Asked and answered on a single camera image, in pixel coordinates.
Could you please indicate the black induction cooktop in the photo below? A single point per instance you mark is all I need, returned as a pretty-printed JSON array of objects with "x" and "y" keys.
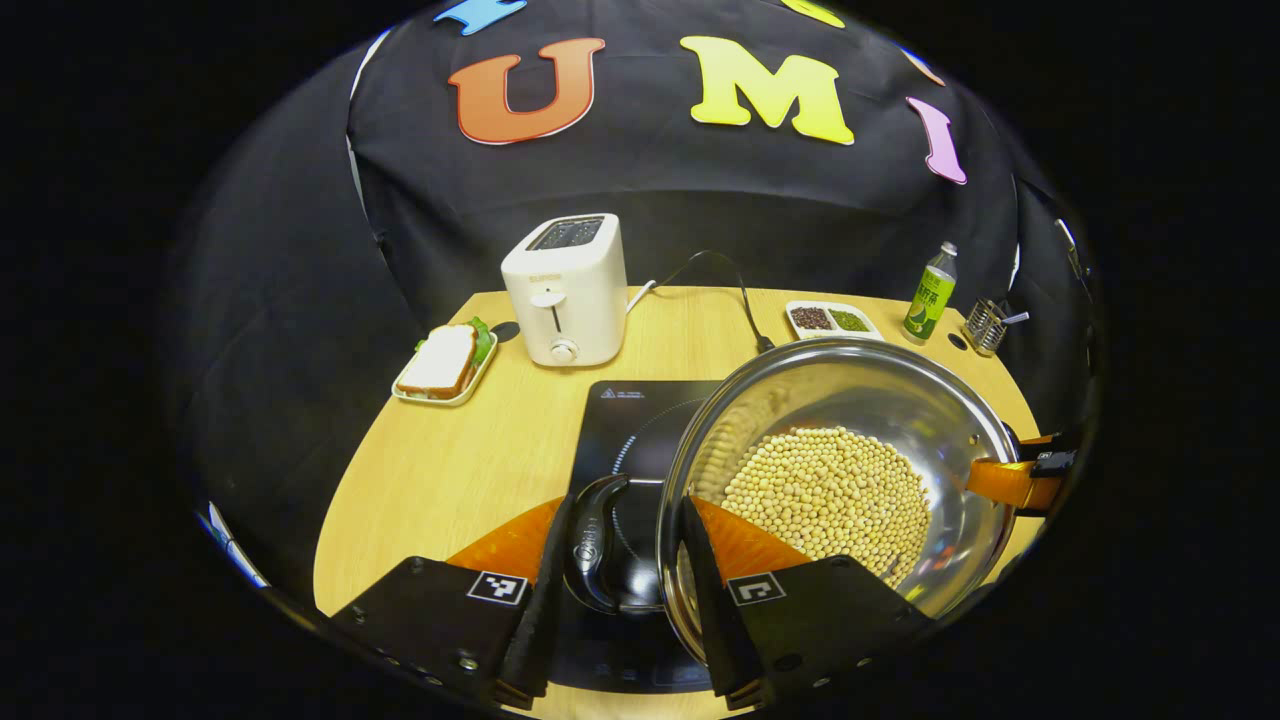
[{"x": 635, "y": 420}]

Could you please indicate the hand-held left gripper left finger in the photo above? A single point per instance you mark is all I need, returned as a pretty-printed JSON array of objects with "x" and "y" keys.
[{"x": 545, "y": 600}]

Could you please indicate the sandwich with lettuce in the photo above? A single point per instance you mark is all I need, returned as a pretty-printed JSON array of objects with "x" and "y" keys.
[{"x": 440, "y": 358}]

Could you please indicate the white divided bean dish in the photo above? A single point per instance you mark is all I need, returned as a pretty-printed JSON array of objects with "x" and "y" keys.
[{"x": 832, "y": 320}]

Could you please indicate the pile of soybeans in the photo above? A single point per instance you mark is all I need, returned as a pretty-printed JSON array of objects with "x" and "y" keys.
[{"x": 830, "y": 490}]

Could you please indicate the stainless steel pot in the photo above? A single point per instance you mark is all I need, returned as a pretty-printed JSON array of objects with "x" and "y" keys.
[{"x": 850, "y": 390}]

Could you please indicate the green label drink bottle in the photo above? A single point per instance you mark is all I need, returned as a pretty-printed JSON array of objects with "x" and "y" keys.
[{"x": 930, "y": 295}]

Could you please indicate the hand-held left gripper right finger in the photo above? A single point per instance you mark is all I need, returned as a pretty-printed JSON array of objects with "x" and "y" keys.
[{"x": 710, "y": 600}]

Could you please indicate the white toaster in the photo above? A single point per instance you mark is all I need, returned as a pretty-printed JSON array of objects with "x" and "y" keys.
[{"x": 565, "y": 300}]

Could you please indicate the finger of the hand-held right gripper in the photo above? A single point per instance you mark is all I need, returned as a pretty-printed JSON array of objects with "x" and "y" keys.
[
  {"x": 1040, "y": 439},
  {"x": 1000, "y": 480}
]

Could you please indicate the small white plate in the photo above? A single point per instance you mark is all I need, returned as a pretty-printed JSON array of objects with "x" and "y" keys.
[{"x": 470, "y": 385}]

